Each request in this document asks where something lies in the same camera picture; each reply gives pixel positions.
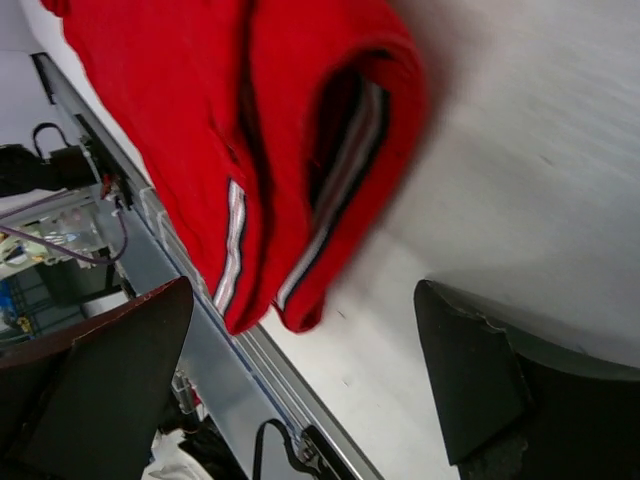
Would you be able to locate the aluminium rail frame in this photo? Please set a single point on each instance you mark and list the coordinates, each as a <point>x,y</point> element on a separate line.
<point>245,382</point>

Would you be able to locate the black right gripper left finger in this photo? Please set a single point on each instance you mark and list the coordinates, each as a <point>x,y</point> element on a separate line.
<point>85,402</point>

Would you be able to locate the red trousers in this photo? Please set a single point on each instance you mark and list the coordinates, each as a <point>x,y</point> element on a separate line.
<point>274,132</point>

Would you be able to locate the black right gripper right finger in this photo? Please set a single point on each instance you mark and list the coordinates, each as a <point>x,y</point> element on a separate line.
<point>512,405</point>

